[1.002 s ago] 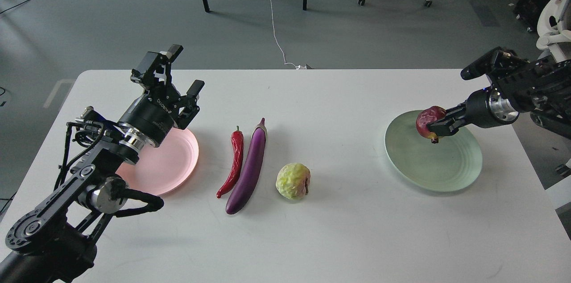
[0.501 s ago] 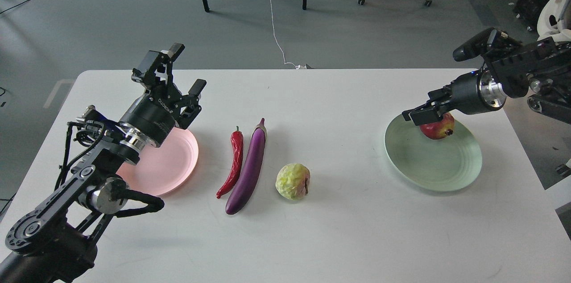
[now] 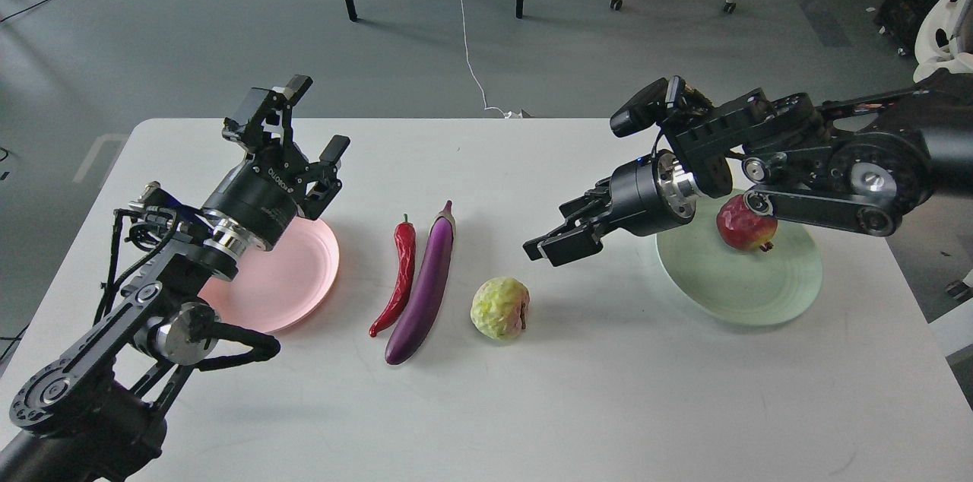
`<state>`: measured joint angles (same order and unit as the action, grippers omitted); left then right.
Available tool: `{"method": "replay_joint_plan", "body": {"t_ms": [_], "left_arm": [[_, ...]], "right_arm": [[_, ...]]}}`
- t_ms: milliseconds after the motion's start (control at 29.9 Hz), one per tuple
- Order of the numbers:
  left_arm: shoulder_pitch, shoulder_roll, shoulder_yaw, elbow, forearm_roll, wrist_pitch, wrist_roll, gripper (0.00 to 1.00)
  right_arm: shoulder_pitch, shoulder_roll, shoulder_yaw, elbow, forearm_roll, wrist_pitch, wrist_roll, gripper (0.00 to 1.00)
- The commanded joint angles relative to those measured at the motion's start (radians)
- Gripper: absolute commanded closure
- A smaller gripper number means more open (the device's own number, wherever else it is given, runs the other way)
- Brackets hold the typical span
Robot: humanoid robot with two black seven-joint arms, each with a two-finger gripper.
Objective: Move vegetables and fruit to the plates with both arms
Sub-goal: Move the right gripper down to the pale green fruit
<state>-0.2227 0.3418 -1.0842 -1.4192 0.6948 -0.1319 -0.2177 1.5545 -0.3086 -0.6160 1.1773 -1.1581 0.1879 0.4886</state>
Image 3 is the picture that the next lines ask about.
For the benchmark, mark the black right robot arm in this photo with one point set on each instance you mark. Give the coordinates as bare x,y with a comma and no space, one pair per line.
857,165

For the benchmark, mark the purple eggplant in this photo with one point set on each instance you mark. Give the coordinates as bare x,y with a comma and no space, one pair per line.
425,301

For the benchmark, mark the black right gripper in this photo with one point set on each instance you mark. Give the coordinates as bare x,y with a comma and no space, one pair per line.
643,197

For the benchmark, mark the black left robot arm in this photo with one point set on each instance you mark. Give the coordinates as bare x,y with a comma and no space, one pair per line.
99,410

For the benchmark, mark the pink plate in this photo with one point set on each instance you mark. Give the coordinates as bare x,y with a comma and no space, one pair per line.
276,289

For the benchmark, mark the red pomegranate fruit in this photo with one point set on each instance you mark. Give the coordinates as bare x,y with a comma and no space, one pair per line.
743,230

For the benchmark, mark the yellow-green custard apple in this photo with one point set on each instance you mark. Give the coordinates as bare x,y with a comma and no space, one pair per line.
499,308

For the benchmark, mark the white office chair right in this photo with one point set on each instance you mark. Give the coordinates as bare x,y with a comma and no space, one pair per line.
944,40

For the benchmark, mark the red chili pepper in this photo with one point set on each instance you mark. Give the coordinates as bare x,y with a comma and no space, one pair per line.
405,242

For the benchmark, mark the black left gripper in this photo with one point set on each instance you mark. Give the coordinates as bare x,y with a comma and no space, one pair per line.
275,183

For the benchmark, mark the light green plate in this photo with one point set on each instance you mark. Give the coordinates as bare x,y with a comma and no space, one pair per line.
746,287

